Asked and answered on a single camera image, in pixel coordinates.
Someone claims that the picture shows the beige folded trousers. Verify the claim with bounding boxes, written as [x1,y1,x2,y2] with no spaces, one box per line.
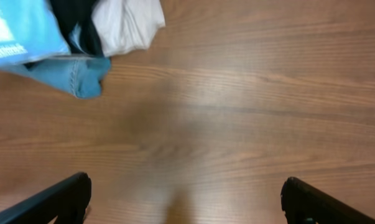
[91,0,165,57]

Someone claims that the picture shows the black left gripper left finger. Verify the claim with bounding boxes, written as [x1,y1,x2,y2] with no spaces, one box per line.
[0,172,91,224]

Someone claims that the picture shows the black folded garment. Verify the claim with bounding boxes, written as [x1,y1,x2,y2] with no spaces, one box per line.
[22,0,104,70]

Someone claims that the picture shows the light blue t-shirt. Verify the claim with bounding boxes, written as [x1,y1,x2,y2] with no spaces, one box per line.
[0,0,70,67]

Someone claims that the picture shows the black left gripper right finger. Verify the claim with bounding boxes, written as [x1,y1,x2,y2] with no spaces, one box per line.
[280,177,375,224]

